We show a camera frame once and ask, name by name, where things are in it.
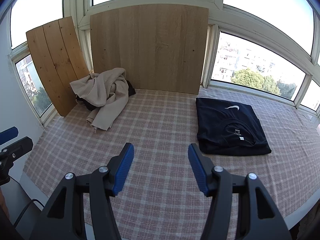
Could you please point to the black garment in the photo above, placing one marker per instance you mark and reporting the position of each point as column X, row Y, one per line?
column 131, row 88

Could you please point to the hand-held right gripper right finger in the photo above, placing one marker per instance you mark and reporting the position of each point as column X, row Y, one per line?
column 197, row 165

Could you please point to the pine plank board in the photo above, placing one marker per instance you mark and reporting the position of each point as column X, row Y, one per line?
column 57, row 62

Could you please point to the apartment buildings outside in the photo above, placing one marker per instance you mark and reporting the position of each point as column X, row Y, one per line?
column 240, row 55

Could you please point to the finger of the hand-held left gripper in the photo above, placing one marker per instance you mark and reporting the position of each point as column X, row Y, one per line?
column 20, row 146
column 8, row 135

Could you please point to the green trees outside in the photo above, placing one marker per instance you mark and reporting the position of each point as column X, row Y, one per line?
column 255, row 80

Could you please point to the beige ribbed knit sweater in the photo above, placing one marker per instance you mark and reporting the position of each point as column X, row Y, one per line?
column 110, row 92

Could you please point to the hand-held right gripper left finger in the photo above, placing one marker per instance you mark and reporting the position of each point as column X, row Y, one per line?
column 123, row 167

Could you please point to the navy t-shirt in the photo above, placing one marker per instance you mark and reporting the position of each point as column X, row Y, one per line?
column 225, row 125

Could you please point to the large light wooden board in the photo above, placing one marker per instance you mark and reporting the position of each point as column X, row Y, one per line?
column 150, row 50

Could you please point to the pink checked tablecloth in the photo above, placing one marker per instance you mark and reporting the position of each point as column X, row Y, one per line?
column 162, row 120

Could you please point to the white window frame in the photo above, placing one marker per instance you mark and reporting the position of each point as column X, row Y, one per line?
column 262, row 38

